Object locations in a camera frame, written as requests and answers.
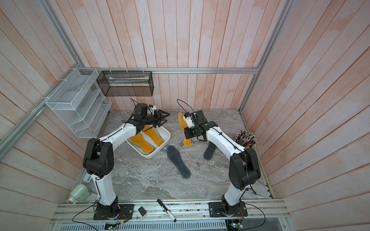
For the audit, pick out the dark grey insole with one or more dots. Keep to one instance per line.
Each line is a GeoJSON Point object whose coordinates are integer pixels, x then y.
{"type": "Point", "coordinates": [210, 150]}
{"type": "Point", "coordinates": [175, 157]}

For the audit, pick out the light blue flat object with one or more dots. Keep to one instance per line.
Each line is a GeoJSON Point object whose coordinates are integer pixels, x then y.
{"type": "Point", "coordinates": [87, 178]}

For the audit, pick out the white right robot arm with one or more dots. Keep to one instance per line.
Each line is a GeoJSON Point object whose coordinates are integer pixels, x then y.
{"type": "Point", "coordinates": [244, 169]}

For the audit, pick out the dark grey insole right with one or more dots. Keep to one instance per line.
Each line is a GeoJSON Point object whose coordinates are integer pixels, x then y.
{"type": "Point", "coordinates": [210, 150]}

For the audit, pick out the small black box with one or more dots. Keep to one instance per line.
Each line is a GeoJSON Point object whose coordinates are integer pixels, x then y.
{"type": "Point", "coordinates": [142, 211]}

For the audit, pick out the white plastic storage box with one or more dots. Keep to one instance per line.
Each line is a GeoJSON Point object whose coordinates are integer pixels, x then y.
{"type": "Point", "coordinates": [163, 133]}

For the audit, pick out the black mesh basket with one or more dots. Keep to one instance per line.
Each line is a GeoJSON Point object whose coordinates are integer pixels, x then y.
{"type": "Point", "coordinates": [126, 83]}

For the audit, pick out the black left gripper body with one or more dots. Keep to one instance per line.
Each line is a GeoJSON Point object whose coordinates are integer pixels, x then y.
{"type": "Point", "coordinates": [155, 119]}

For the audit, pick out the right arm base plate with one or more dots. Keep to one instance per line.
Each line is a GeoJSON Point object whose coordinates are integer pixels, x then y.
{"type": "Point", "coordinates": [222, 209]}

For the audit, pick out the aluminium rail left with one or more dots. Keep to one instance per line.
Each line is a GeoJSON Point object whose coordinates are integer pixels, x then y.
{"type": "Point", "coordinates": [17, 132]}

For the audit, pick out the aluminium rail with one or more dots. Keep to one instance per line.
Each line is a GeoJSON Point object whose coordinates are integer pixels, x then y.
{"type": "Point", "coordinates": [17, 132]}
{"type": "Point", "coordinates": [184, 70]}

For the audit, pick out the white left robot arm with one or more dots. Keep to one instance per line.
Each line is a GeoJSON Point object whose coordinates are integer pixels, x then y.
{"type": "Point", "coordinates": [99, 154]}

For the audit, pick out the black marker pen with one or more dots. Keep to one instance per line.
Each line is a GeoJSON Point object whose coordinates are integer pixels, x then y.
{"type": "Point", "coordinates": [167, 210]}

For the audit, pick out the dark grey insole centre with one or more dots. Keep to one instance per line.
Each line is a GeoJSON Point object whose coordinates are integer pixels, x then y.
{"type": "Point", "coordinates": [175, 157]}

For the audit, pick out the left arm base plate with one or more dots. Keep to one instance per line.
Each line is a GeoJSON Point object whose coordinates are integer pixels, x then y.
{"type": "Point", "coordinates": [113, 211]}

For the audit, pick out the aluminium rail back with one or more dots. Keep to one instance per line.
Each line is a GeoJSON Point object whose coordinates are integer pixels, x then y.
{"type": "Point", "coordinates": [184, 70]}

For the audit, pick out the white wire mesh shelf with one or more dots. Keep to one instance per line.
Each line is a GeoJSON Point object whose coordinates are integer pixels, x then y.
{"type": "Point", "coordinates": [82, 109]}

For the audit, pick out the yellow insole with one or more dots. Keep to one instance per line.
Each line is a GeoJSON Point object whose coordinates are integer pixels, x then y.
{"type": "Point", "coordinates": [150, 131]}
{"type": "Point", "coordinates": [183, 125]}
{"type": "Point", "coordinates": [139, 141]}

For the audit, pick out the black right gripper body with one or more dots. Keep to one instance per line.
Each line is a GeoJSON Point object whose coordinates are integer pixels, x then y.
{"type": "Point", "coordinates": [192, 132]}

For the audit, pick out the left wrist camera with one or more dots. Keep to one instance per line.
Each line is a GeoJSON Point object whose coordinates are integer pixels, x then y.
{"type": "Point", "coordinates": [151, 109]}

